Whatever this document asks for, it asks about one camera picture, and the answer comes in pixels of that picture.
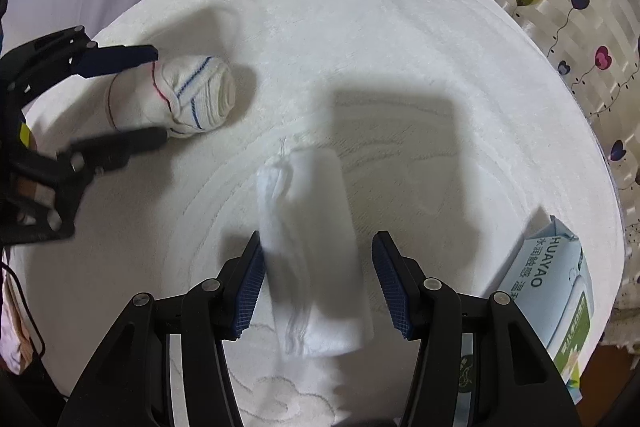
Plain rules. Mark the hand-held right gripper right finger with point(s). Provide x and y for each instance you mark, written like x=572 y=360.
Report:
x=392 y=287

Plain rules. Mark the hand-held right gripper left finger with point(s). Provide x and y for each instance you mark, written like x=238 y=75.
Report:
x=250 y=287

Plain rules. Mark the light blue wipes packet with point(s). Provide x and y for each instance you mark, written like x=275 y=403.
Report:
x=545 y=287

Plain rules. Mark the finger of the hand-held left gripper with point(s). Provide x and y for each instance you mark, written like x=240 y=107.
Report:
x=120 y=57
x=125 y=144

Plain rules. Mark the white striped sock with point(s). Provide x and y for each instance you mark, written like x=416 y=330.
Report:
x=200 y=92

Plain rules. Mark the pink striped cloth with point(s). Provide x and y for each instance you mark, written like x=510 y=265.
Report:
x=20 y=332

